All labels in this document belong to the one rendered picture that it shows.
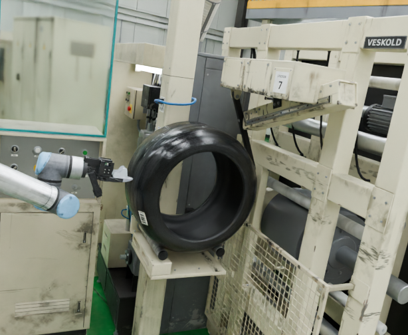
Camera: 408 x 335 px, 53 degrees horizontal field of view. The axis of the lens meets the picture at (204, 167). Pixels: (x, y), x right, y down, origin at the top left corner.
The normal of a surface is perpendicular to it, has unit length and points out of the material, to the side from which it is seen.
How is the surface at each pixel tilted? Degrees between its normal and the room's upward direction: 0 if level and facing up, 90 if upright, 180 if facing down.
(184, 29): 90
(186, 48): 90
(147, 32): 90
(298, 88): 90
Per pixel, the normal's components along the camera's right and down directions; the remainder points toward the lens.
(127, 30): 0.63, 0.26
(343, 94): 0.41, -0.04
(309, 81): 0.39, 0.26
